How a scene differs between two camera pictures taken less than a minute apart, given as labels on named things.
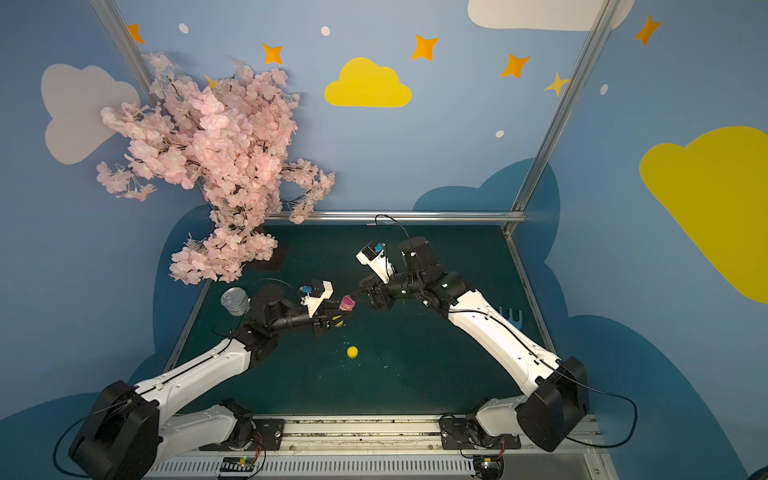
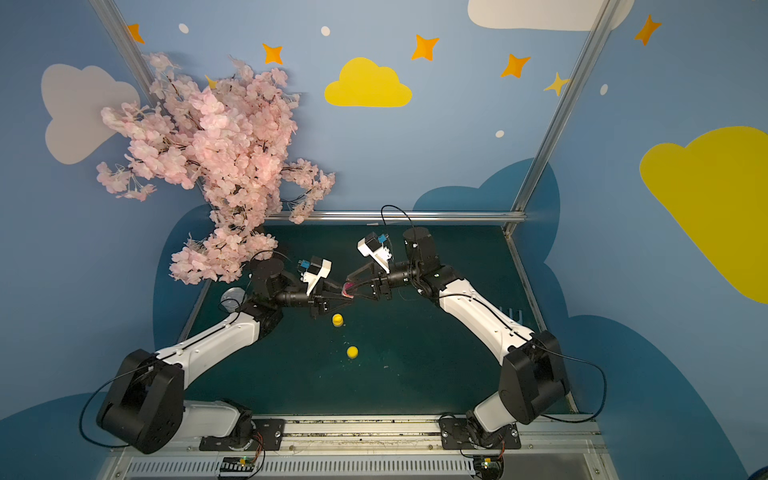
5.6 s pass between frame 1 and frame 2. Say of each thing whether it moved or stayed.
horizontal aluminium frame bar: stayed
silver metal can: stayed
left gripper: moved
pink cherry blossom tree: stayed
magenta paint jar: moved
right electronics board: stayed
